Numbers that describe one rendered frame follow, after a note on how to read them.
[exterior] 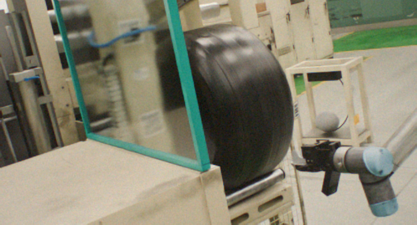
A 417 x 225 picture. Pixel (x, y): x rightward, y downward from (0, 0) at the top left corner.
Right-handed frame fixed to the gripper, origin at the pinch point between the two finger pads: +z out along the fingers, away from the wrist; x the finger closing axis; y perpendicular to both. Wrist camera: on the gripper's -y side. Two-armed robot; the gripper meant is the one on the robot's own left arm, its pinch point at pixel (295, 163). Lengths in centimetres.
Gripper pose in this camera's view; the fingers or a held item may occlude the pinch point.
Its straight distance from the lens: 165.8
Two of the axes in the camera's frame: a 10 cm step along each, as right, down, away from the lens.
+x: -8.0, 2.7, -5.4
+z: -5.4, 0.6, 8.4
